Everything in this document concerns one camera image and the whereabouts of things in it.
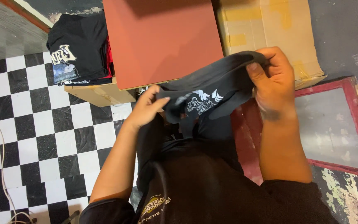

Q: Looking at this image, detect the person's right hand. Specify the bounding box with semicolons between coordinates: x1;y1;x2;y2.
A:
246;47;296;121

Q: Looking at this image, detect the person's left hand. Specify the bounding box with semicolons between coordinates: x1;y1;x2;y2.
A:
126;85;171;130

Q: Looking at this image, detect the dark grey printed t-shirt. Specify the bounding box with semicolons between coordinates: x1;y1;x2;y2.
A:
156;51;270;138

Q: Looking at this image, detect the small cardboard box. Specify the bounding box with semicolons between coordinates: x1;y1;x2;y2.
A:
64;77;137;107

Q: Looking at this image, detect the large taped cardboard box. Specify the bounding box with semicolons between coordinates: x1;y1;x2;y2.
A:
216;0;327;91

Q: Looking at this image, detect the red framed printing screen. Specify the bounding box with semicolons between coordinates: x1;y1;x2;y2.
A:
231;77;358;186

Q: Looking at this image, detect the reddish brown flat board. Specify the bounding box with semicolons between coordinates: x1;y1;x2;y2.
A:
103;0;224;91

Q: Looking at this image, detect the stack of folded black t-shirts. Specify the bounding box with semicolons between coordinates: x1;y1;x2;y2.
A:
46;13;115;86

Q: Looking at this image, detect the person's black shirt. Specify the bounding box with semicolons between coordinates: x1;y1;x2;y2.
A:
79;113;341;224

